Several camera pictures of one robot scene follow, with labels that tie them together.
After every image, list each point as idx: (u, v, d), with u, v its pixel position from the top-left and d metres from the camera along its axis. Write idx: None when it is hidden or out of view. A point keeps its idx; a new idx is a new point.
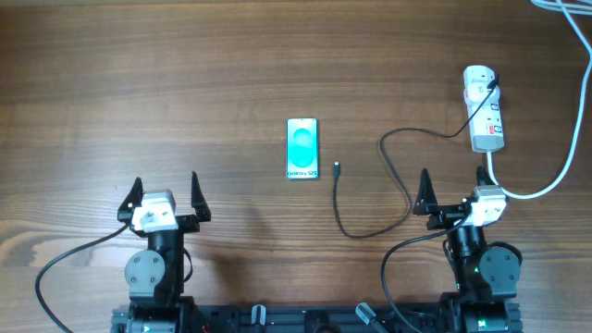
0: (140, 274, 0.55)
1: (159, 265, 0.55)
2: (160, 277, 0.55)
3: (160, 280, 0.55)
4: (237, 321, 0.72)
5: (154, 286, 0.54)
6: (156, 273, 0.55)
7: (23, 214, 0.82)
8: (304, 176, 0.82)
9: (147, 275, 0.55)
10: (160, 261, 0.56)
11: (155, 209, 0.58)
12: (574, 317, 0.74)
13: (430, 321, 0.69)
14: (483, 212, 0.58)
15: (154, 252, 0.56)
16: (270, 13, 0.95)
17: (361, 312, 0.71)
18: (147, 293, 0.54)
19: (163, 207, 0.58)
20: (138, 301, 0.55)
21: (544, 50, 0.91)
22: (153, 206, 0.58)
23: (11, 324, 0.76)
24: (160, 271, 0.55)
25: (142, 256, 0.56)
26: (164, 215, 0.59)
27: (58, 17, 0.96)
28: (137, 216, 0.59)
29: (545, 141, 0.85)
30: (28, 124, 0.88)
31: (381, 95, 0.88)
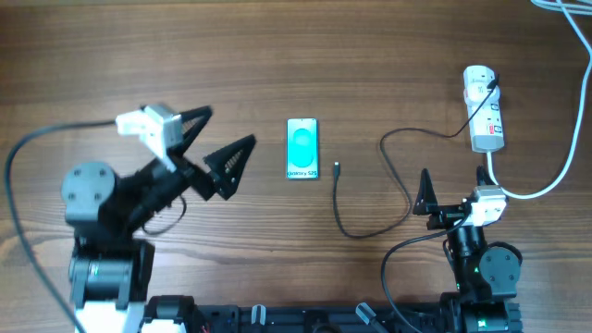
0: (81, 188, 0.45)
1: (107, 181, 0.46)
2: (106, 195, 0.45)
3: (106, 198, 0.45)
4: (237, 321, 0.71)
5: (97, 203, 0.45)
6: (104, 189, 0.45)
7: (23, 214, 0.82)
8: (304, 176, 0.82)
9: (91, 191, 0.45)
10: (106, 174, 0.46)
11: (145, 125, 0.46)
12: (573, 317, 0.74)
13: (430, 321, 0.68)
14: (483, 212, 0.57)
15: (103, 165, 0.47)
16: (271, 13, 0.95)
17: (360, 312, 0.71)
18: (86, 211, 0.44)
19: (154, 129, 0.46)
20: (80, 228, 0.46)
21: (543, 50, 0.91)
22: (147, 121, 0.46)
23: (11, 324, 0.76)
24: (107, 187, 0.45)
25: (88, 169, 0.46)
26: (143, 142, 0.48)
27: (58, 16, 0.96)
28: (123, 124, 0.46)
29: (545, 141, 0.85)
30: (27, 124, 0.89)
31: (380, 95, 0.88)
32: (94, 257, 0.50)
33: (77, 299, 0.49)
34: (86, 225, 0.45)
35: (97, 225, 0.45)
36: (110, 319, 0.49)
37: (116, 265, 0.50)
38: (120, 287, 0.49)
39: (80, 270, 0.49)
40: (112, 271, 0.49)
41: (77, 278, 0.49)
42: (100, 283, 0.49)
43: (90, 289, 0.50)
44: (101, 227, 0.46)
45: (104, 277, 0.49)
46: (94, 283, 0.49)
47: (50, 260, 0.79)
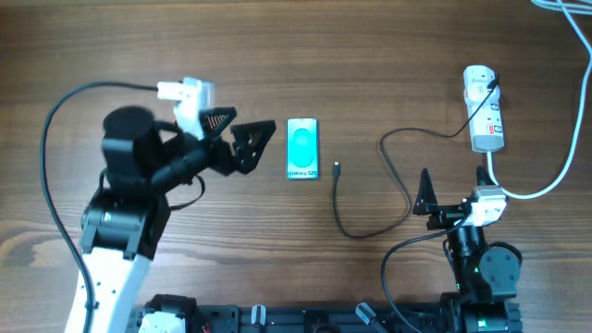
0: (122, 122, 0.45)
1: (145, 121, 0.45)
2: (143, 133, 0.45)
3: (141, 136, 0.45)
4: (237, 321, 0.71)
5: (133, 138, 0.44)
6: (141, 126, 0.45)
7: (23, 214, 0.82)
8: (304, 176, 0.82)
9: (129, 128, 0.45)
10: (146, 116, 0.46)
11: (182, 90, 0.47)
12: (573, 317, 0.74)
13: (429, 321, 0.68)
14: (484, 212, 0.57)
15: (141, 108, 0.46)
16: (271, 13, 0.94)
17: (361, 312, 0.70)
18: (121, 144, 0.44)
19: (191, 92, 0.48)
20: (110, 161, 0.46)
21: (544, 50, 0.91)
22: (184, 86, 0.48)
23: (12, 324, 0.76)
24: (147, 126, 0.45)
25: (129, 111, 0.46)
26: (178, 112, 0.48)
27: (58, 16, 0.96)
28: (165, 90, 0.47)
29: (545, 141, 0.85)
30: (27, 124, 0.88)
31: (380, 95, 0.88)
32: (109, 204, 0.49)
33: (85, 244, 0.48)
34: (117, 155, 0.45)
35: (129, 159, 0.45)
36: (115, 267, 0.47)
37: (130, 215, 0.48)
38: (129, 237, 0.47)
39: (93, 215, 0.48)
40: (125, 219, 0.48)
41: (90, 224, 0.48)
42: (110, 230, 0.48)
43: (100, 235, 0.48)
44: (132, 161, 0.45)
45: (117, 225, 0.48)
46: (105, 229, 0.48)
47: (51, 260, 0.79)
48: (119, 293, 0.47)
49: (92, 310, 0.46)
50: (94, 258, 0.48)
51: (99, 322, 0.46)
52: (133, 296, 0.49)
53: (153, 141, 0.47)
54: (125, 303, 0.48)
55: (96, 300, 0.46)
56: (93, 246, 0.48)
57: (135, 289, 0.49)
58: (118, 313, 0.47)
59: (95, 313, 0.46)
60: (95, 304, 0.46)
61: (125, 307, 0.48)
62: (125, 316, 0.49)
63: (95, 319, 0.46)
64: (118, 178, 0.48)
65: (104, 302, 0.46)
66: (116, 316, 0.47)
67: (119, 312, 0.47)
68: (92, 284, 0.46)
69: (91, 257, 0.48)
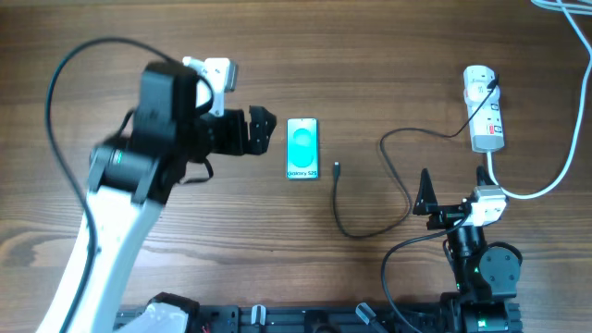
0: (165, 66, 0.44)
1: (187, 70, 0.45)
2: (185, 78, 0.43)
3: (183, 79, 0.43)
4: (237, 321, 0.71)
5: (176, 77, 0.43)
6: (182, 72, 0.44)
7: (23, 214, 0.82)
8: (304, 176, 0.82)
9: (171, 69, 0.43)
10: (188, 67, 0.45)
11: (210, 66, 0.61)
12: (573, 317, 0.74)
13: (429, 321, 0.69)
14: (484, 212, 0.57)
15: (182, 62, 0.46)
16: (271, 13, 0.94)
17: (361, 312, 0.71)
18: (164, 81, 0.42)
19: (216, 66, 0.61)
20: (144, 95, 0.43)
21: (544, 50, 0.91)
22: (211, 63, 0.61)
23: (12, 324, 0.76)
24: (188, 73, 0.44)
25: (172, 62, 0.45)
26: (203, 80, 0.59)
27: (58, 16, 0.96)
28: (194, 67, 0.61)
29: (545, 141, 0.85)
30: (27, 124, 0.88)
31: (380, 95, 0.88)
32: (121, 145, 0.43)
33: (92, 183, 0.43)
34: (156, 89, 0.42)
35: (166, 96, 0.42)
36: (121, 212, 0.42)
37: (145, 154, 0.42)
38: (140, 182, 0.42)
39: (104, 152, 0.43)
40: (138, 160, 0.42)
41: (98, 162, 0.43)
42: (118, 170, 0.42)
43: (108, 175, 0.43)
44: (168, 94, 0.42)
45: (125, 166, 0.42)
46: (114, 170, 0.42)
47: (51, 260, 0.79)
48: (124, 240, 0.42)
49: (95, 255, 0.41)
50: (99, 198, 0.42)
51: (101, 270, 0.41)
52: (141, 239, 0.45)
53: (192, 88, 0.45)
54: (130, 249, 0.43)
55: (99, 244, 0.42)
56: (100, 184, 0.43)
57: (143, 232, 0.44)
58: (123, 259, 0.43)
59: (97, 259, 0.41)
60: (97, 249, 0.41)
61: (130, 252, 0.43)
62: (130, 259, 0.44)
63: (96, 265, 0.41)
64: (144, 121, 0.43)
65: (106, 248, 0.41)
66: (119, 265, 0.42)
67: (125, 258, 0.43)
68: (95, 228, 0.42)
69: (96, 197, 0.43)
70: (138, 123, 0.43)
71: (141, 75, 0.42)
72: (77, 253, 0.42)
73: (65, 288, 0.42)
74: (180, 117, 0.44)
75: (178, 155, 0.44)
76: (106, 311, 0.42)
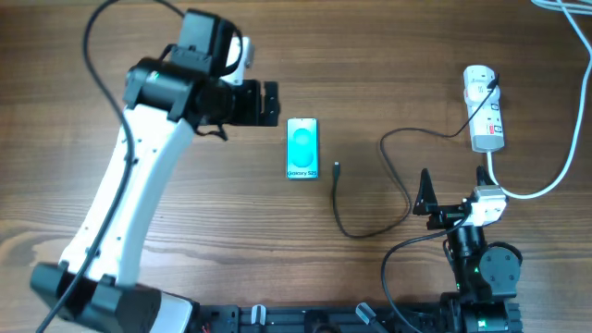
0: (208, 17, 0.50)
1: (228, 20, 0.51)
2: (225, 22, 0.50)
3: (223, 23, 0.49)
4: (237, 321, 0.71)
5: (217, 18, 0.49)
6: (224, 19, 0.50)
7: (23, 214, 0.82)
8: (304, 176, 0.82)
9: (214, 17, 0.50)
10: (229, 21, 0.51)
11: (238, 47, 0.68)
12: (573, 317, 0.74)
13: (429, 321, 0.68)
14: (483, 212, 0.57)
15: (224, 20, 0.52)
16: (271, 13, 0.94)
17: (360, 312, 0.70)
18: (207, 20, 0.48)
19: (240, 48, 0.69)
20: (185, 31, 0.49)
21: (544, 50, 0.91)
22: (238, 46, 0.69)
23: (12, 324, 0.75)
24: (228, 22, 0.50)
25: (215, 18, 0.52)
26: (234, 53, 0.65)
27: (58, 16, 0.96)
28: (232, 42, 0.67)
29: (545, 140, 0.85)
30: (27, 124, 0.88)
31: (380, 95, 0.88)
32: (156, 65, 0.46)
33: (129, 98, 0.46)
34: (195, 25, 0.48)
35: (208, 33, 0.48)
36: (159, 125, 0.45)
37: (179, 72, 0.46)
38: (176, 100, 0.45)
39: (140, 73, 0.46)
40: (172, 79, 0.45)
41: (135, 80, 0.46)
42: (154, 89, 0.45)
43: (144, 92, 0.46)
44: (208, 30, 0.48)
45: (162, 85, 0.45)
46: (150, 88, 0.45)
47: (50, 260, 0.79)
48: (160, 152, 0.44)
49: (132, 166, 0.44)
50: (136, 114, 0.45)
51: (138, 178, 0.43)
52: (176, 159, 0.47)
53: (228, 34, 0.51)
54: (166, 166, 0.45)
55: (136, 155, 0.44)
56: (137, 104, 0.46)
57: (178, 152, 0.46)
58: (159, 173, 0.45)
59: (134, 168, 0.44)
60: (135, 160, 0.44)
61: (166, 168, 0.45)
62: (165, 178, 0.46)
63: (132, 175, 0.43)
64: (182, 55, 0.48)
65: (143, 159, 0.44)
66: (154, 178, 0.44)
67: (159, 173, 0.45)
68: (132, 139, 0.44)
69: (133, 113, 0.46)
70: (176, 56, 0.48)
71: (187, 13, 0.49)
72: (113, 167, 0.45)
73: (101, 199, 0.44)
74: (215, 57, 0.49)
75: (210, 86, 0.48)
76: (141, 224, 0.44)
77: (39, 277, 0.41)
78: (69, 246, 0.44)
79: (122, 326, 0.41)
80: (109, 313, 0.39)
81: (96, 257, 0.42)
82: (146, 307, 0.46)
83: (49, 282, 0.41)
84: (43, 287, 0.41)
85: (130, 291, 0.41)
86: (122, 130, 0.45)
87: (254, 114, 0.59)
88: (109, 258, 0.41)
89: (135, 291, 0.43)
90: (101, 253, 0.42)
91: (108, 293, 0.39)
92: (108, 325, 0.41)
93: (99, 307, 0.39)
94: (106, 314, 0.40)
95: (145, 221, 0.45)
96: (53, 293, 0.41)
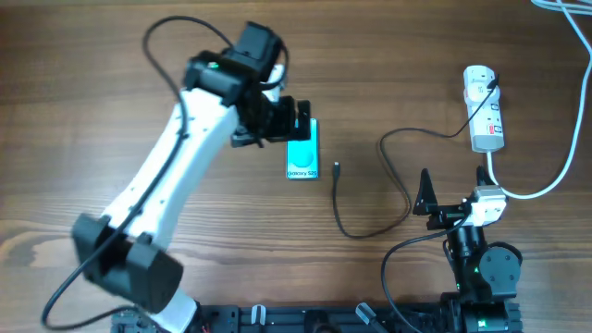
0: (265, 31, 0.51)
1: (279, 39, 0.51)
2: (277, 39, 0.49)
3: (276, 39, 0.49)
4: (237, 321, 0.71)
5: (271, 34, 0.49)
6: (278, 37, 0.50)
7: (23, 214, 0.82)
8: (304, 176, 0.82)
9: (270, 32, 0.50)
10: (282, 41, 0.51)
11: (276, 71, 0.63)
12: (573, 317, 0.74)
13: (430, 321, 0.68)
14: (484, 212, 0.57)
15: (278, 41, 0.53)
16: (271, 13, 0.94)
17: (360, 313, 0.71)
18: (262, 35, 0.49)
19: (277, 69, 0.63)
20: (240, 40, 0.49)
21: (544, 50, 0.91)
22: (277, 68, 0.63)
23: (12, 324, 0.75)
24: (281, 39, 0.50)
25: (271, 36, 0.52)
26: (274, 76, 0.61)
27: (58, 16, 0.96)
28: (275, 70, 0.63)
29: (545, 141, 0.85)
30: (27, 124, 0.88)
31: (380, 95, 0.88)
32: (215, 58, 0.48)
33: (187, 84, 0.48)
34: (252, 33, 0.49)
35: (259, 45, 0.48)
36: (212, 108, 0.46)
37: (238, 66, 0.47)
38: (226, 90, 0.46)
39: (199, 65, 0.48)
40: (227, 73, 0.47)
41: (193, 70, 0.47)
42: (213, 78, 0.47)
43: (200, 82, 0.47)
44: (262, 41, 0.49)
45: (215, 77, 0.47)
46: (208, 76, 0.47)
47: (50, 260, 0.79)
48: (210, 131, 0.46)
49: (184, 140, 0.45)
50: (193, 94, 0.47)
51: (188, 151, 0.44)
52: (216, 145, 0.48)
53: (280, 49, 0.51)
54: (211, 146, 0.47)
55: (189, 130, 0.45)
56: (194, 87, 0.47)
57: (220, 138, 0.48)
58: (204, 152, 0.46)
59: (185, 141, 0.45)
60: (187, 134, 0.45)
61: (208, 151, 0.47)
62: (208, 158, 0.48)
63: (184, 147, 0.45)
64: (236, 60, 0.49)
65: (195, 135, 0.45)
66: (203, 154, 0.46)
67: (204, 153, 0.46)
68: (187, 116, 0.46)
69: (190, 95, 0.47)
70: None
71: (246, 25, 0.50)
72: (164, 139, 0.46)
73: (150, 165, 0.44)
74: (266, 66, 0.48)
75: (260, 86, 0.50)
76: (180, 199, 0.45)
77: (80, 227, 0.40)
78: (110, 204, 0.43)
79: (149, 289, 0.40)
80: (143, 272, 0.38)
81: (138, 215, 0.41)
82: (173, 281, 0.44)
83: (88, 232, 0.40)
84: (82, 235, 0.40)
85: (166, 259, 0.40)
86: (178, 105, 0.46)
87: (289, 126, 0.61)
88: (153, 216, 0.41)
89: (170, 261, 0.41)
90: (142, 213, 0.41)
91: (146, 253, 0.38)
92: (136, 288, 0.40)
93: (133, 265, 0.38)
94: (140, 273, 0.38)
95: (186, 199, 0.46)
96: (91, 242, 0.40)
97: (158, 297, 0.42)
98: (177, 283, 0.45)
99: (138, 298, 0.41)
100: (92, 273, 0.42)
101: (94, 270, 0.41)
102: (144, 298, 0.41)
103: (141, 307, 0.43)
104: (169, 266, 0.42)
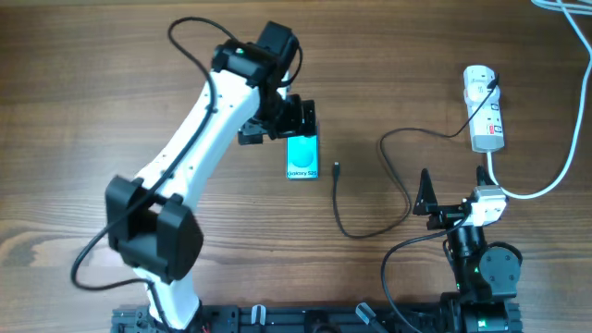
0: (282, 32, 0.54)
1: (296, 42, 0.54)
2: (297, 41, 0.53)
3: (294, 40, 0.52)
4: (237, 321, 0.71)
5: (292, 35, 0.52)
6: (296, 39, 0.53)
7: (23, 214, 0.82)
8: (304, 176, 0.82)
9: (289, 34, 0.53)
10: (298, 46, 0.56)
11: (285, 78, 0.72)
12: (573, 317, 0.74)
13: (429, 321, 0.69)
14: (484, 212, 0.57)
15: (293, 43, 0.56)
16: (271, 12, 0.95)
17: (361, 312, 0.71)
18: (284, 34, 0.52)
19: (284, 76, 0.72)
20: (262, 36, 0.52)
21: (544, 50, 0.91)
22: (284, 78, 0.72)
23: (11, 324, 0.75)
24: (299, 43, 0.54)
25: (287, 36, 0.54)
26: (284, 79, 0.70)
27: (58, 16, 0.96)
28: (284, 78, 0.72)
29: (545, 140, 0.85)
30: (27, 124, 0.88)
31: (380, 95, 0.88)
32: (241, 46, 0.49)
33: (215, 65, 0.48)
34: (274, 31, 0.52)
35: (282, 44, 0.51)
36: (237, 88, 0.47)
37: (265, 55, 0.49)
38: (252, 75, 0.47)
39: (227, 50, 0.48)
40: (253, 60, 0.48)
41: (221, 55, 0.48)
42: (240, 64, 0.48)
43: (228, 66, 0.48)
44: (284, 38, 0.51)
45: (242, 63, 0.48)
46: (236, 62, 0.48)
47: (50, 260, 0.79)
48: (236, 108, 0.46)
49: (212, 114, 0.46)
50: (220, 77, 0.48)
51: (215, 127, 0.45)
52: (238, 125, 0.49)
53: (297, 50, 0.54)
54: (233, 125, 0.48)
55: (216, 107, 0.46)
56: (222, 68, 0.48)
57: (241, 117, 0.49)
58: (228, 129, 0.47)
59: (214, 117, 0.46)
60: (215, 110, 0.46)
61: (231, 129, 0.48)
62: (228, 136, 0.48)
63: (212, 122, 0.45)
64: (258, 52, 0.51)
65: (222, 112, 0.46)
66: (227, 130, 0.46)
67: (228, 129, 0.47)
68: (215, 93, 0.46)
69: (217, 76, 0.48)
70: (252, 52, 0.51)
71: (267, 24, 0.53)
72: (191, 113, 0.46)
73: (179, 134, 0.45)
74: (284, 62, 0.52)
75: (280, 76, 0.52)
76: (205, 168, 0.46)
77: (113, 186, 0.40)
78: (141, 168, 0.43)
79: (177, 251, 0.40)
80: (174, 234, 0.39)
81: (170, 178, 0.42)
82: (193, 252, 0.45)
83: (122, 191, 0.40)
84: (116, 193, 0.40)
85: (194, 224, 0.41)
86: (206, 84, 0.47)
87: (298, 121, 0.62)
88: (183, 181, 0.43)
89: (197, 228, 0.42)
90: (174, 177, 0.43)
91: (180, 213, 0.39)
92: (164, 248, 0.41)
93: (165, 222, 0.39)
94: (170, 232, 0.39)
95: (206, 172, 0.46)
96: (124, 203, 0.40)
97: (181, 264, 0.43)
98: (196, 257, 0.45)
99: (165, 262, 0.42)
100: (117, 235, 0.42)
101: (121, 230, 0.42)
102: (170, 261, 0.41)
103: (162, 275, 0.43)
104: (194, 233, 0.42)
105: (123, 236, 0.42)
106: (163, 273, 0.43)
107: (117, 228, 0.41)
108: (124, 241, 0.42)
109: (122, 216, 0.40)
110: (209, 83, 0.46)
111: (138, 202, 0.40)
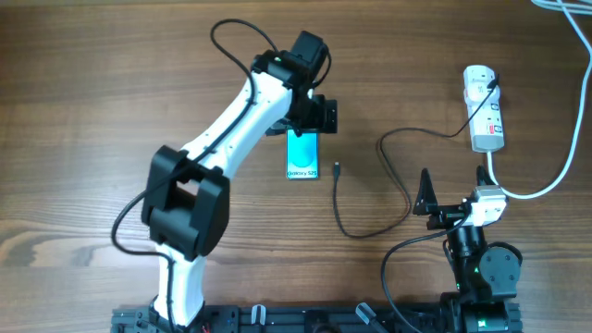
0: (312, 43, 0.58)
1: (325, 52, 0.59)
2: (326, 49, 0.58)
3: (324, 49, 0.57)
4: (237, 321, 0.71)
5: (322, 44, 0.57)
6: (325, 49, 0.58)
7: (23, 214, 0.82)
8: (304, 176, 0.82)
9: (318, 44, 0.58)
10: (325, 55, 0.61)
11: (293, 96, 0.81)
12: (573, 318, 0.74)
13: (429, 321, 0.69)
14: (484, 212, 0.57)
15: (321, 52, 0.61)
16: (271, 12, 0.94)
17: (360, 312, 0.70)
18: (317, 43, 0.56)
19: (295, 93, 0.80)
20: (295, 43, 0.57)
21: (544, 50, 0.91)
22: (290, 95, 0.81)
23: (12, 324, 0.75)
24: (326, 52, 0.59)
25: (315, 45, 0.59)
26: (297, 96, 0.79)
27: (58, 16, 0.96)
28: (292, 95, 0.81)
29: (545, 140, 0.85)
30: (27, 124, 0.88)
31: (380, 95, 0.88)
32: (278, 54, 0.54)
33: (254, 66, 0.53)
34: (307, 40, 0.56)
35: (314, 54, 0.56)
36: (275, 85, 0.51)
37: (298, 64, 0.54)
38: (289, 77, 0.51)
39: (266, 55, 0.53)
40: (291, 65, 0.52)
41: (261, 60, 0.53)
42: (276, 69, 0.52)
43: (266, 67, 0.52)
44: (315, 45, 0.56)
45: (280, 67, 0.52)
46: (274, 68, 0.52)
47: (50, 260, 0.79)
48: (273, 104, 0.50)
49: (252, 105, 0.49)
50: (260, 76, 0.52)
51: (253, 116, 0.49)
52: (270, 122, 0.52)
53: (326, 55, 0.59)
54: (268, 118, 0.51)
55: (255, 100, 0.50)
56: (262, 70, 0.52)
57: (274, 116, 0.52)
58: (264, 122, 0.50)
59: (252, 107, 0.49)
60: (254, 102, 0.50)
61: (265, 123, 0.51)
62: (262, 130, 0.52)
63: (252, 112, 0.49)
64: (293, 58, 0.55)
65: (261, 104, 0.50)
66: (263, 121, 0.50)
67: (264, 122, 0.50)
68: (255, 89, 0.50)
69: (257, 75, 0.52)
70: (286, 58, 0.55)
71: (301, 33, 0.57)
72: (232, 105, 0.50)
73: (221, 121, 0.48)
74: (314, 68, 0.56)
75: (309, 84, 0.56)
76: (240, 156, 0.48)
77: (161, 154, 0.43)
78: (187, 145, 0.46)
79: (211, 220, 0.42)
80: (212, 202, 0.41)
81: (213, 154, 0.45)
82: (219, 233, 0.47)
83: (168, 161, 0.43)
84: (163, 160, 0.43)
85: (228, 199, 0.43)
86: (247, 81, 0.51)
87: (321, 121, 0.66)
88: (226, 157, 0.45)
89: (228, 205, 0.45)
90: (217, 153, 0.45)
91: (218, 181, 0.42)
92: (198, 216, 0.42)
93: (205, 189, 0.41)
94: (208, 200, 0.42)
95: (241, 158, 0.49)
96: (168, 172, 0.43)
97: (209, 238, 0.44)
98: (221, 239, 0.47)
99: (194, 232, 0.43)
100: (154, 204, 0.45)
101: (160, 197, 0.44)
102: (201, 232, 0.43)
103: (188, 250, 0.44)
104: (225, 210, 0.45)
105: (159, 205, 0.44)
106: (190, 245, 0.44)
107: (155, 197, 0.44)
108: (158, 211, 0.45)
109: (166, 182, 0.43)
110: (251, 80, 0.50)
111: (183, 169, 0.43)
